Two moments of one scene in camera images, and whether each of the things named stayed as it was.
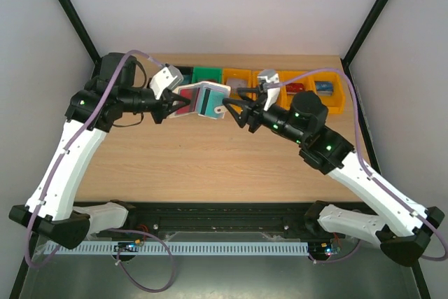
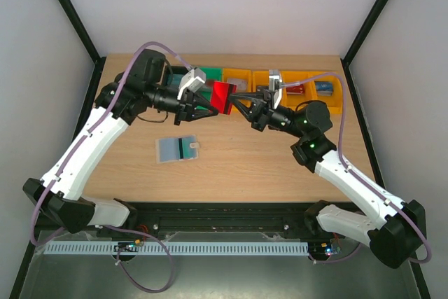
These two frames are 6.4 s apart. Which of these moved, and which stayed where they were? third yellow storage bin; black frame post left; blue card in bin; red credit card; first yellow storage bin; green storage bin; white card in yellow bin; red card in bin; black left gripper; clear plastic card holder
Moved: black left gripper; clear plastic card holder; red credit card
Stayed: first yellow storage bin; white card in yellow bin; black frame post left; third yellow storage bin; blue card in bin; red card in bin; green storage bin
